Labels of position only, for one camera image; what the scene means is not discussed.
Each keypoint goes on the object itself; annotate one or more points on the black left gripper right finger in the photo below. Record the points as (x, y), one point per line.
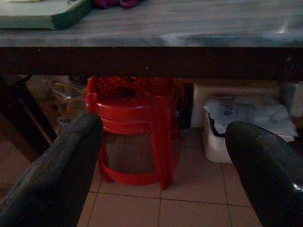
(267, 177)

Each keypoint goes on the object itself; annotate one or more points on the pale green tray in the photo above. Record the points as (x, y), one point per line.
(35, 19)

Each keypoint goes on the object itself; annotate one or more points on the red plastic stool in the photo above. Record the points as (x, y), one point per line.
(132, 113)

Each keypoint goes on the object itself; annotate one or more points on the magenta cloth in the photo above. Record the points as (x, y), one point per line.
(106, 3)

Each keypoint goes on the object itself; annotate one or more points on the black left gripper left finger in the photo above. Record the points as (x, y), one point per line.
(47, 184)

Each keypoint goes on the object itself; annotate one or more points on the dark wooden table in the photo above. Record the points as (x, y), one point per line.
(151, 61)

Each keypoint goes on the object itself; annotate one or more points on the crumpled white paper liner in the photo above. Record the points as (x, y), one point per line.
(260, 113)

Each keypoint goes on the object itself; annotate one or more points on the white plastic bin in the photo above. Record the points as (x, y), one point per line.
(215, 146)

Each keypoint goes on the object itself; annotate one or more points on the clear plastic bag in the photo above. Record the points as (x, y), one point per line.
(68, 101)

